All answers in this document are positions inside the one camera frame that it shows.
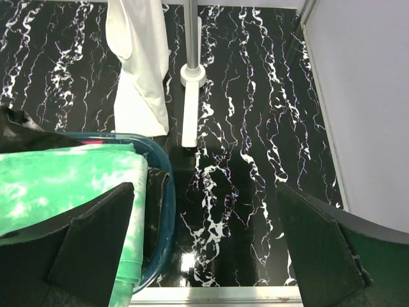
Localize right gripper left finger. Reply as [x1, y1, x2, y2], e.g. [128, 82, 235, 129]
[1, 183, 134, 306]

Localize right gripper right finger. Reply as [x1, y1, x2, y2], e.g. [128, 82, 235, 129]
[276, 184, 408, 306]

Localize green white tie-dye trousers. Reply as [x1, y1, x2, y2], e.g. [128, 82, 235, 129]
[1, 143, 148, 306]

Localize magenta pink trousers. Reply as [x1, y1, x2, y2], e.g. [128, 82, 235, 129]
[81, 139, 104, 145]

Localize black white patterned trousers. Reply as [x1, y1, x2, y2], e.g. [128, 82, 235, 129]
[1, 105, 83, 154]

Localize blue transparent plastic bin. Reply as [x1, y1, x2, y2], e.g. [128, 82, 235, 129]
[66, 132, 176, 294]

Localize black marble pattern mat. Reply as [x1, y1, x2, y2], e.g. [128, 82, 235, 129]
[1, 1, 343, 287]

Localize white grey clothes rack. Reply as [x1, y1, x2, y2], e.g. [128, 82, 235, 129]
[180, 0, 206, 148]

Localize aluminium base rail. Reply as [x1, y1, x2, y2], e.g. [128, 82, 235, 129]
[130, 286, 303, 307]

